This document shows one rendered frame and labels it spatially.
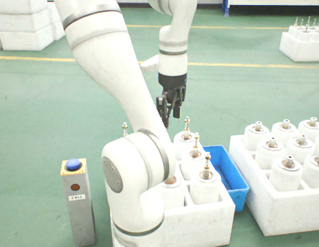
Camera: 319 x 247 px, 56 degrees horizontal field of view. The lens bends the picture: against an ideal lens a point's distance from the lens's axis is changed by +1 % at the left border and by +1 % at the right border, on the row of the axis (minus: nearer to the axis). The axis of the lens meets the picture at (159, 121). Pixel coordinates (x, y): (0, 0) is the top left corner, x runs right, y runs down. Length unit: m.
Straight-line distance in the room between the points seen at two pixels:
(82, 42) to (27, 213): 0.95
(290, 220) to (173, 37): 0.76
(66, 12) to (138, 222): 0.33
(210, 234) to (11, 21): 2.91
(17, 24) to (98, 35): 3.01
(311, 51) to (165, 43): 2.49
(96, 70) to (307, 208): 0.91
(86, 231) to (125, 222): 0.59
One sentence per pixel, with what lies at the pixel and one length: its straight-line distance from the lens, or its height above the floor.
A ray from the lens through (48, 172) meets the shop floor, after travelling 1.49.
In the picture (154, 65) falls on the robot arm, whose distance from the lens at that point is 0.77.
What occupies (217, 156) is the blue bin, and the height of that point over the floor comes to 0.06.
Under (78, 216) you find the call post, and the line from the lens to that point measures 1.04.
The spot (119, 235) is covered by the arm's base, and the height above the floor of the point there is 0.46.
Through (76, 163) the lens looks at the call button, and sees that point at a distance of 0.93.
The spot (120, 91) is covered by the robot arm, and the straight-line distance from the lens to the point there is 0.46.
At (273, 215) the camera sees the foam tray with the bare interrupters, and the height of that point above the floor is 0.10.
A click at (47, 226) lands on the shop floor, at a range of 1.24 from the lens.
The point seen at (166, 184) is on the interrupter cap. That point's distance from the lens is 0.94.
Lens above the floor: 0.87
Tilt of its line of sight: 29 degrees down
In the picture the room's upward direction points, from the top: straight up
